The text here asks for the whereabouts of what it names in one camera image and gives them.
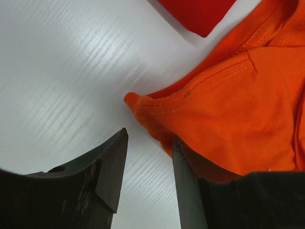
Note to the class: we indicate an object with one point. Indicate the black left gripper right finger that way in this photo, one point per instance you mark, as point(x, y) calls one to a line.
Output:
point(260, 200)

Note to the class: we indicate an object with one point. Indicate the folded red t shirt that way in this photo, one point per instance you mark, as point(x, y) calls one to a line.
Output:
point(204, 17)

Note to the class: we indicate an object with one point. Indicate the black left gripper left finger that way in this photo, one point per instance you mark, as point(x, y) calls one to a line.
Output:
point(83, 193)

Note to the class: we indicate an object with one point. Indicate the orange t shirt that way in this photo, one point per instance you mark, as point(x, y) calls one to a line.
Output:
point(243, 108)

